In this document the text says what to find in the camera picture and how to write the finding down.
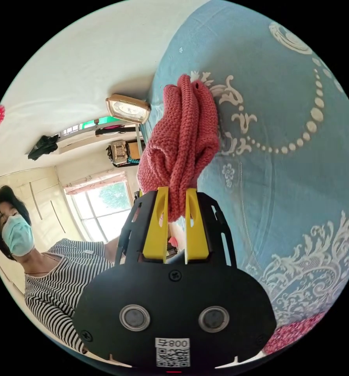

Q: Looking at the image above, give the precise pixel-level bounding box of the person's right forearm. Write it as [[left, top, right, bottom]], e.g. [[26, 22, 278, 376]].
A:
[[104, 236, 125, 265]]

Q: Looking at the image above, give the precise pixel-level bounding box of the beige woven bag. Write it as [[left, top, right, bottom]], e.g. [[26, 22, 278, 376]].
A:
[[106, 140, 146, 168]]

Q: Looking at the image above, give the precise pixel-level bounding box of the gold-framed table clock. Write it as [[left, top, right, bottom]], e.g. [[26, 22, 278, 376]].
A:
[[105, 94, 151, 125]]

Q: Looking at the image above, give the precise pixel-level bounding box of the cream cupboard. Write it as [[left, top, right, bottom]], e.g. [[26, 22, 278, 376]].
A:
[[0, 166, 86, 243]]

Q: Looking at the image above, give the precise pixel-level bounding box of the pink floral curtain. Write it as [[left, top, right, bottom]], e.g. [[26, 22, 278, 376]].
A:
[[62, 171, 129, 196]]

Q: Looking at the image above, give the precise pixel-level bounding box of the pink knitted sweater jacket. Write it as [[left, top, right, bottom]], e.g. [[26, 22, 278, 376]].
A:
[[137, 74, 221, 222]]

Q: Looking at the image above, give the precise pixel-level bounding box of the pink floral cloth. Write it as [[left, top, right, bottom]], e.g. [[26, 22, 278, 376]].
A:
[[262, 311, 328, 355]]

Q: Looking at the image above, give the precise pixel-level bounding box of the person's body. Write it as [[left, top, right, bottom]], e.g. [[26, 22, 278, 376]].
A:
[[0, 185, 116, 354]]

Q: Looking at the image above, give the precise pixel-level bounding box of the window with white frame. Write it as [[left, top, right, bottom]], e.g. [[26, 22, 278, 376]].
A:
[[66, 181, 135, 243]]

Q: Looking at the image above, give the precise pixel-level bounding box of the wall shelf with items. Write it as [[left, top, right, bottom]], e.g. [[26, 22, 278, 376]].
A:
[[25, 116, 146, 155]]

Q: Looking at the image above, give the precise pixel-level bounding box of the bed with blue patterned quilt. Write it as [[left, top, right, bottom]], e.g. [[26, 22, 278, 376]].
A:
[[139, 0, 349, 334]]

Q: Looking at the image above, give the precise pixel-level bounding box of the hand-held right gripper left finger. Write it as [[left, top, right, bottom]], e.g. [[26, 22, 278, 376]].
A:
[[142, 186, 170, 263]]

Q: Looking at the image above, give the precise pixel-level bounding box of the black garment on shelf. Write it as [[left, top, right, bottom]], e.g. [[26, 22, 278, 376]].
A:
[[27, 134, 60, 161]]

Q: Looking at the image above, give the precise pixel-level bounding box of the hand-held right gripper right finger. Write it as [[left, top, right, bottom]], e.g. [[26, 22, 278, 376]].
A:
[[185, 188, 208, 264]]

